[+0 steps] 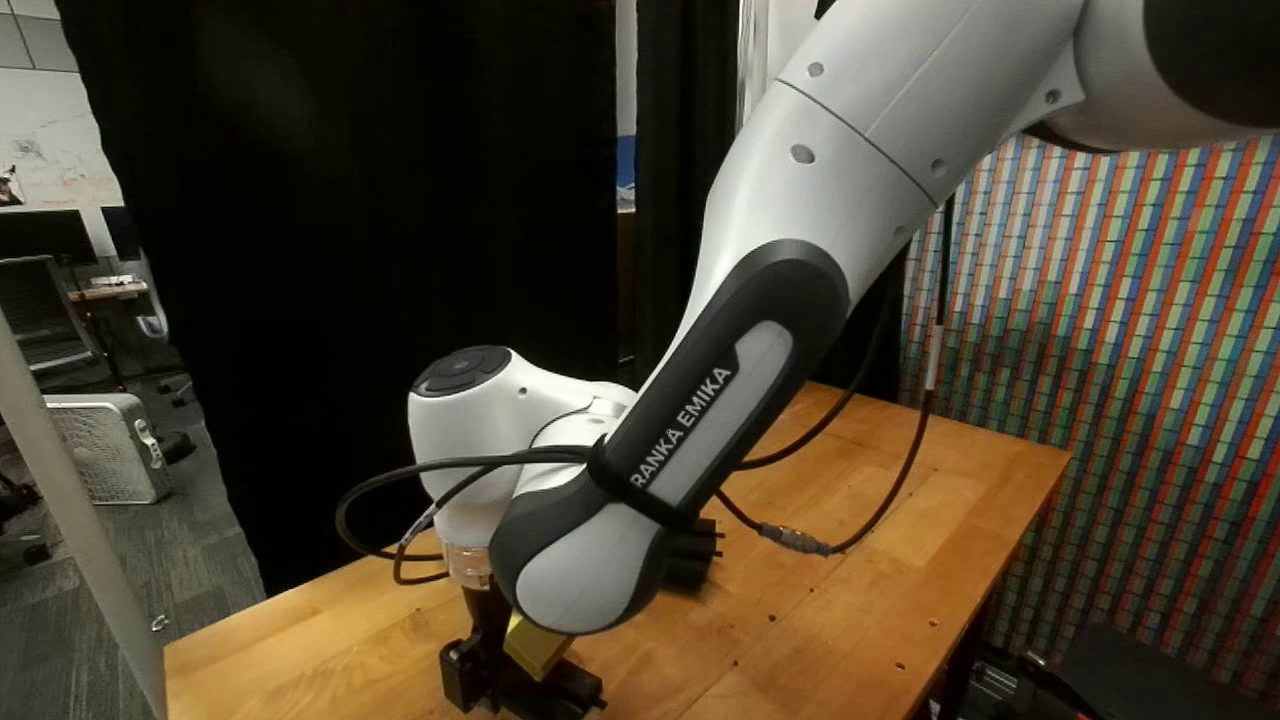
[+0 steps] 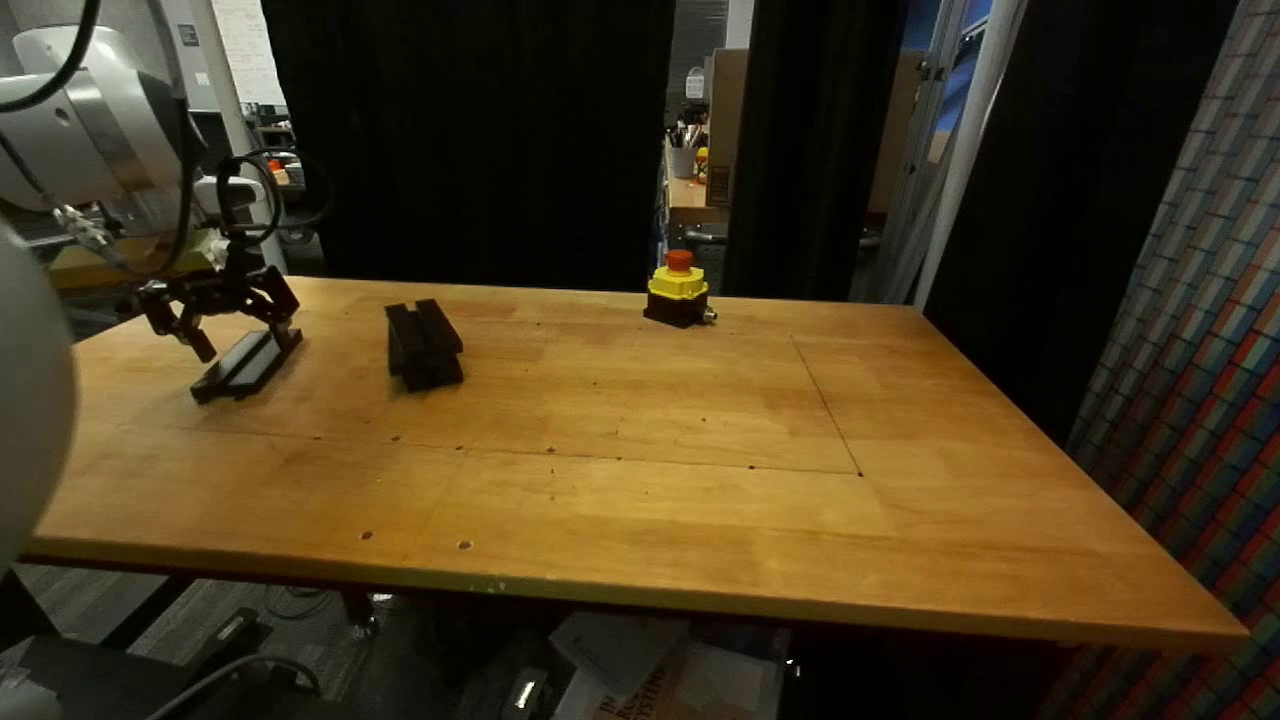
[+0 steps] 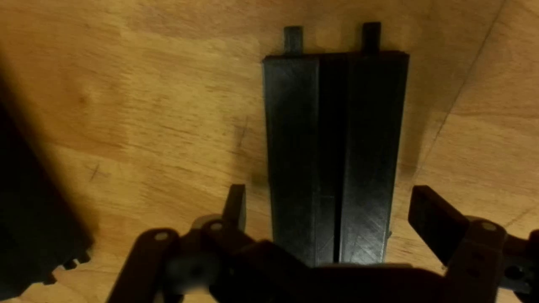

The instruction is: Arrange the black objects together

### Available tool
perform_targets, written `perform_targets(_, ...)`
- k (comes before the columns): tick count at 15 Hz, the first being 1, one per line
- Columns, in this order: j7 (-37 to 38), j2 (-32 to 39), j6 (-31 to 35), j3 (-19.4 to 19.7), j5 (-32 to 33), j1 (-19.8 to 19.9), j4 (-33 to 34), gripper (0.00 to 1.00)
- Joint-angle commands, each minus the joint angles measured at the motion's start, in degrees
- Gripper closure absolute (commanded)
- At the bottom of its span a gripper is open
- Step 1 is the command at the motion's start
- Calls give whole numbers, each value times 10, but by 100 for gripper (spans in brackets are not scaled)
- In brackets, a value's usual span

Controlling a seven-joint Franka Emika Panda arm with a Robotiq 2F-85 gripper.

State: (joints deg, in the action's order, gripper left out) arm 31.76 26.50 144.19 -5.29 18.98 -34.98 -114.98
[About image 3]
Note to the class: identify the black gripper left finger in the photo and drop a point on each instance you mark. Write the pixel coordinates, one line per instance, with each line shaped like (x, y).
(169, 263)

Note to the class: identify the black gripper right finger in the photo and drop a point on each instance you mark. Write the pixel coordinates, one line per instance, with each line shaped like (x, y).
(477, 253)

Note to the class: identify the black twin-bar rail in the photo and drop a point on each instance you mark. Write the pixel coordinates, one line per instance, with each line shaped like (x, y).
(338, 140)

